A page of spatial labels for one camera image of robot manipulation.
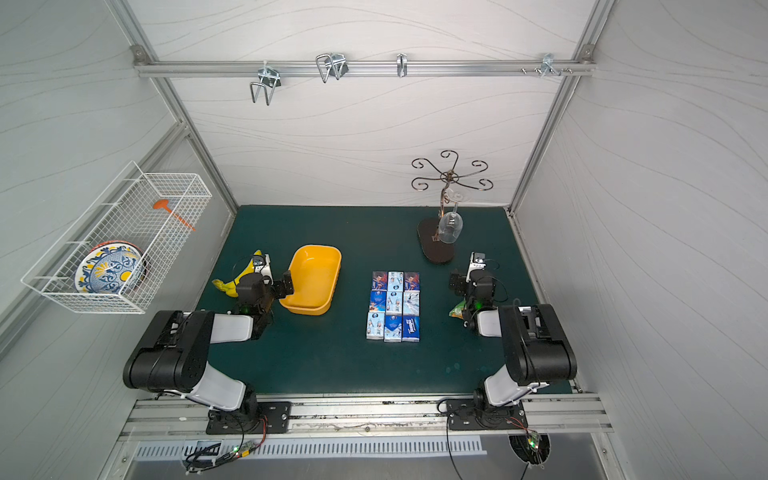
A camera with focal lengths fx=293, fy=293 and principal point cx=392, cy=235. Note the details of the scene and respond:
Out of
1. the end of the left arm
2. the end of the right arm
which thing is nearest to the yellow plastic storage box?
the end of the left arm

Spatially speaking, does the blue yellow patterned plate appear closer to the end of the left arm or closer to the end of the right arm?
the end of the left arm

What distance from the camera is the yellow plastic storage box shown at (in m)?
0.92
